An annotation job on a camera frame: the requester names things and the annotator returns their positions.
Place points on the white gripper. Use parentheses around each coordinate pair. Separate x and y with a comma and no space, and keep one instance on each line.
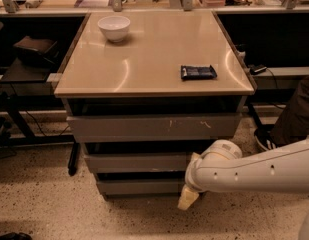
(190,174)

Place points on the grey bottom drawer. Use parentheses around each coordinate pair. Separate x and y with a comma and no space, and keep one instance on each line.
(138,187)

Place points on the grey drawer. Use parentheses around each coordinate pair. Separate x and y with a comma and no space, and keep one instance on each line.
(138,187)
(133,128)
(142,162)

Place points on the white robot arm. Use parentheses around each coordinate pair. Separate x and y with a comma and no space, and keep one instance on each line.
(223,168)

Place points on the grey middle drawer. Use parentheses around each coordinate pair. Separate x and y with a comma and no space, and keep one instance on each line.
(142,162)

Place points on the grey top drawer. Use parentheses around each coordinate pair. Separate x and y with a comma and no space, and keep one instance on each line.
(133,128)

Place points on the grey drawer cabinet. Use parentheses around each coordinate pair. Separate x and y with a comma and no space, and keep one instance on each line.
(141,76)

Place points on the black adidas sneaker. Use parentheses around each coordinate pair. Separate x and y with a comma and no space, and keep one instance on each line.
(264,140)

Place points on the black leaning bar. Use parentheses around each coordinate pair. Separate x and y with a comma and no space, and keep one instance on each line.
(72,163)

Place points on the dark blue snack packet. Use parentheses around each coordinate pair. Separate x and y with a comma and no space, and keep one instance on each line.
(197,72)

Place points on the dark trouser leg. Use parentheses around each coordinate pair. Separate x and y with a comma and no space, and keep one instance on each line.
(293,123)

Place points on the small black device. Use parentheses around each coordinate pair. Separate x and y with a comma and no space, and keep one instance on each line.
(257,69)

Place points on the black object bottom left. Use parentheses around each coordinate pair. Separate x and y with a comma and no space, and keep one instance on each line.
(15,236)

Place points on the white ceramic bowl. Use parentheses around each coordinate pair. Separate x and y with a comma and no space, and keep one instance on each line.
(114,28)

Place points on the black box on shelf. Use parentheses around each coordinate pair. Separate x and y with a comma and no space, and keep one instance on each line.
(36,52)

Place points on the dark low side shelf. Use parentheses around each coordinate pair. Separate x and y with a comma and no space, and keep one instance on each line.
(19,72)

